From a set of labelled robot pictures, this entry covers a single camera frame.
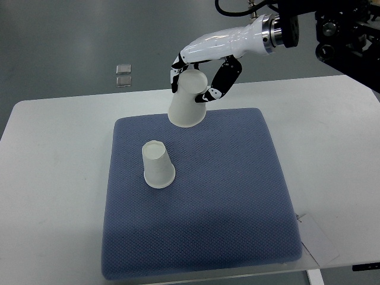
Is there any white robotic hand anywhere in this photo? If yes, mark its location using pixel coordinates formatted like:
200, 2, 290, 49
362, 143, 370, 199
170, 14, 275, 103

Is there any white paper cup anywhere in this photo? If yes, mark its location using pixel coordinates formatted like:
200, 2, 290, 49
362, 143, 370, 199
142, 140, 176, 189
168, 69, 208, 128

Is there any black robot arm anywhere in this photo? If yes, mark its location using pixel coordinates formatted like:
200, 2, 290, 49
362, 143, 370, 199
170, 1, 379, 103

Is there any upper metal floor plate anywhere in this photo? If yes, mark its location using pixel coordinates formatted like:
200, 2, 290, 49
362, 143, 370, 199
116, 64, 131, 75

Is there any white paper cup on cushion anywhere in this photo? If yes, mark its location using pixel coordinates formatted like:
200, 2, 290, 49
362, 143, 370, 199
142, 140, 176, 189

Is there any blue textured cushion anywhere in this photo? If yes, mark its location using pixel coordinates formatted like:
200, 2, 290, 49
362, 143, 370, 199
102, 108, 302, 280

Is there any white paper tag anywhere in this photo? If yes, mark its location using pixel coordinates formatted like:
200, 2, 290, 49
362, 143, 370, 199
297, 214, 340, 266

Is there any white table leg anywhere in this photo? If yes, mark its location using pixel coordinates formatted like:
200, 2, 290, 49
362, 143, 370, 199
306, 269, 325, 285

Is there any black table bracket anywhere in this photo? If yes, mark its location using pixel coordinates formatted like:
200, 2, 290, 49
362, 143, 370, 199
352, 262, 380, 272

